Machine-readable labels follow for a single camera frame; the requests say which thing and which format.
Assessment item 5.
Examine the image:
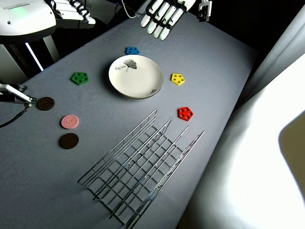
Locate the white ceramic plate leaf print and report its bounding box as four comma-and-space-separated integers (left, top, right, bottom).
108, 55, 164, 98

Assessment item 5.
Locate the black-rimmed white plate leaf print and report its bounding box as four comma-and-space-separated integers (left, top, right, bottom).
114, 90, 162, 101

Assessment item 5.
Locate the bright white light strip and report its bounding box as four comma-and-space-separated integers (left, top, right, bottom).
24, 42, 45, 72

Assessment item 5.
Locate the white cabinet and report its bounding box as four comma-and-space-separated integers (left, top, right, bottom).
0, 44, 29, 84

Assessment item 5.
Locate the green pentagon block with holes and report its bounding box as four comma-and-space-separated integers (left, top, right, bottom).
70, 72, 90, 85

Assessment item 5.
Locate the dark brown sandwich cookie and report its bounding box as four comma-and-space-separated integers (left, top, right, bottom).
59, 133, 80, 150
36, 96, 56, 111

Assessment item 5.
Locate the pink sandwich cookie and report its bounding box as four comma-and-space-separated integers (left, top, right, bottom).
61, 114, 80, 130

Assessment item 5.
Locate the blue pentagon block with holes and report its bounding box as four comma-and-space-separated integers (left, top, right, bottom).
125, 46, 141, 56

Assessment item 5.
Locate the grey table cloth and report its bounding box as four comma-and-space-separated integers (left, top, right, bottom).
0, 9, 260, 229

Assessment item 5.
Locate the yellow pentagon block with holes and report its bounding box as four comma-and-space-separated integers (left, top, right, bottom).
171, 73, 187, 86

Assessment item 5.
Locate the red pentagon block with holes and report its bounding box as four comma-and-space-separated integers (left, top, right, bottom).
177, 106, 194, 122

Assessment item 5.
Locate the white backdrop sheet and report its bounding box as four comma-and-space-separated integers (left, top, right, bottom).
177, 0, 305, 229

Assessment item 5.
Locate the tan rounded panel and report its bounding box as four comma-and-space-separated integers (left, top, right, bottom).
278, 111, 305, 208

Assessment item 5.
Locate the white stand post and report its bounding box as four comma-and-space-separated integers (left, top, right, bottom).
42, 35, 60, 63

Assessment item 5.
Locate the black cable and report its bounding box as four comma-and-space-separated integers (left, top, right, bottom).
0, 104, 32, 128

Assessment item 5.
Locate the white cable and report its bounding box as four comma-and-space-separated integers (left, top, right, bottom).
121, 0, 143, 19

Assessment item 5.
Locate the silver wire dish rack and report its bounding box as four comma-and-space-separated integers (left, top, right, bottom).
77, 108, 205, 229

